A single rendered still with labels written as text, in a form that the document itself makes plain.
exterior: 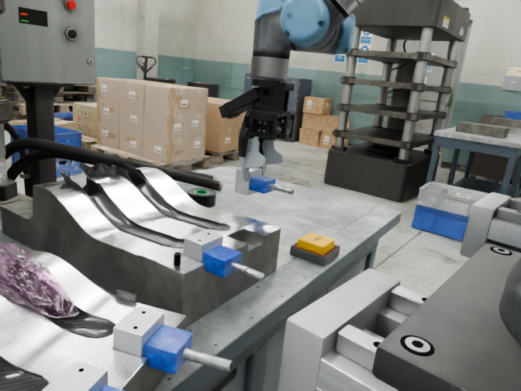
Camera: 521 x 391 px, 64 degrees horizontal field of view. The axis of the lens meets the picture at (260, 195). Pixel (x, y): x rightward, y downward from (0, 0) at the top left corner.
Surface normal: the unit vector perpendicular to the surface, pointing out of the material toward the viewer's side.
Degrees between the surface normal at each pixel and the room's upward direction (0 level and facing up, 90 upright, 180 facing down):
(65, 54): 90
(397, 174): 90
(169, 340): 0
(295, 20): 90
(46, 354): 1
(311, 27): 91
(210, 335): 0
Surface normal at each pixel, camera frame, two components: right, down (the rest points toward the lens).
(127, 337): -0.29, 0.25
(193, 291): 0.83, 0.23
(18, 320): 0.54, -0.76
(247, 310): 0.10, -0.96
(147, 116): -0.55, 0.16
